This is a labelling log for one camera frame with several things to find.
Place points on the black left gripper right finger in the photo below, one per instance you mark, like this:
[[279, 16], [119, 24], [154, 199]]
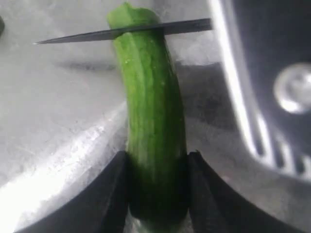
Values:
[[215, 207]]

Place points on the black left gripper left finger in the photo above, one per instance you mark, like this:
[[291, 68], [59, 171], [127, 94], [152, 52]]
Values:
[[100, 208]]

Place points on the black knife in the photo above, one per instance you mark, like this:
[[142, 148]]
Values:
[[169, 28]]

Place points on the round steel plate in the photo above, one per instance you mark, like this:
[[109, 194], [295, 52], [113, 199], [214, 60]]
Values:
[[63, 114]]

